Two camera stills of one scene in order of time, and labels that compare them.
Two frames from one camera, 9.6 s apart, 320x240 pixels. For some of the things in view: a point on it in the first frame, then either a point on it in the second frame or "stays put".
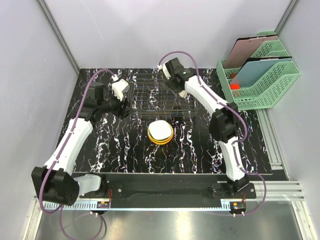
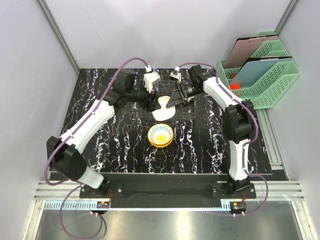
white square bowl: [160, 129] to [164, 113]
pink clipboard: [244, 48] stays put
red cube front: [235, 87] stays put
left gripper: [119, 112] to [153, 104]
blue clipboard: [255, 69] stays put
